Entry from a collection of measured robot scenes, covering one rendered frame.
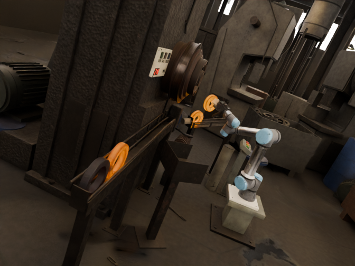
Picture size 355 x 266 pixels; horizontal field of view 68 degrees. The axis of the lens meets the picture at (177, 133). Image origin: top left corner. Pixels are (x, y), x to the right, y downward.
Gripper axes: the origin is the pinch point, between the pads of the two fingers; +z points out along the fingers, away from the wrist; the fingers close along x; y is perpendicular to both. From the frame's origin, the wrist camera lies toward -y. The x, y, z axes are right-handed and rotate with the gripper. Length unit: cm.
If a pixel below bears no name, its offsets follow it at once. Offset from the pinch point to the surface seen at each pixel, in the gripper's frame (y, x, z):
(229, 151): -37, -35, -28
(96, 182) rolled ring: -13, 132, -68
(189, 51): 36, 59, -3
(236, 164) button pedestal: -46, -47, -39
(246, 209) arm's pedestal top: -42, -2, -89
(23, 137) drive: -78, 133, 30
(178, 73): 22, 65, -10
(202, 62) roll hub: 34, 46, -6
